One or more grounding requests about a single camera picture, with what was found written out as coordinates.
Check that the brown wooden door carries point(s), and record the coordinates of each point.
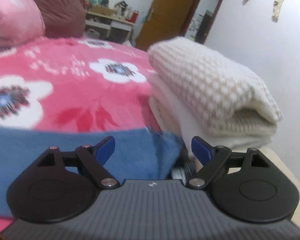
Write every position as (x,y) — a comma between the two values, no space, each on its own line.
(166,19)

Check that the wall hanging decoration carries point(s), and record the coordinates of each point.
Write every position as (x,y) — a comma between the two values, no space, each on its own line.
(276,10)

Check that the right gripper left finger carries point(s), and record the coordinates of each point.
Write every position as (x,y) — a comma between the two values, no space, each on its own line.
(97,159)

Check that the blue denim jeans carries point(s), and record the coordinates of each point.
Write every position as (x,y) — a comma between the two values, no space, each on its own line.
(139,154)

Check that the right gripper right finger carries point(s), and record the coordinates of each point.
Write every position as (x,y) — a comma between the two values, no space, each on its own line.
(213,160)

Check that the red bottle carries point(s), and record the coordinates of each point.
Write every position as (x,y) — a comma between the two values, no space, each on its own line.
(134,16)

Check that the cluttered white shelf desk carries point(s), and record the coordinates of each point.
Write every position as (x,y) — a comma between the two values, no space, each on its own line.
(117,28)

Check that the cardboard box on desk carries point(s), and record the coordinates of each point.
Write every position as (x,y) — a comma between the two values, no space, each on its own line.
(99,9)

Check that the pink grey folded duvet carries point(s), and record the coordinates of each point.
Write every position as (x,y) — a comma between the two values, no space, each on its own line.
(20,22)

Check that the person in mauve jacket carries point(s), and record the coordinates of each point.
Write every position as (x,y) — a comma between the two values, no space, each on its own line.
(62,18)

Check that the pink floral bed blanket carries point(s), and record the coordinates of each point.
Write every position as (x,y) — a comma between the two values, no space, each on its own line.
(61,96)

